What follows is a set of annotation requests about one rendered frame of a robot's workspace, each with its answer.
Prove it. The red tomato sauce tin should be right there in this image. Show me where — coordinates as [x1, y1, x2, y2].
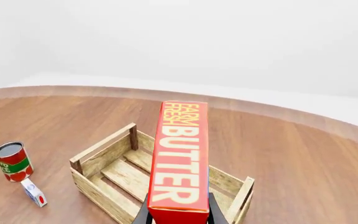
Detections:
[0, 140, 35, 183]

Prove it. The small white printed box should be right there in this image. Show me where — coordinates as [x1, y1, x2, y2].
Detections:
[20, 178, 48, 208]

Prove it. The red butter box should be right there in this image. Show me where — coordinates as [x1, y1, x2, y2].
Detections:
[147, 100, 211, 224]

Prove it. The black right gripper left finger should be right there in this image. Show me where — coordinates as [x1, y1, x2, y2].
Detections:
[132, 192, 153, 224]

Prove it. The wooden slat tray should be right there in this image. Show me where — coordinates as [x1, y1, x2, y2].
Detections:
[69, 122, 255, 224]

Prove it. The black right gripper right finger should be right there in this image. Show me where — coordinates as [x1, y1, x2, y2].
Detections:
[206, 192, 228, 224]

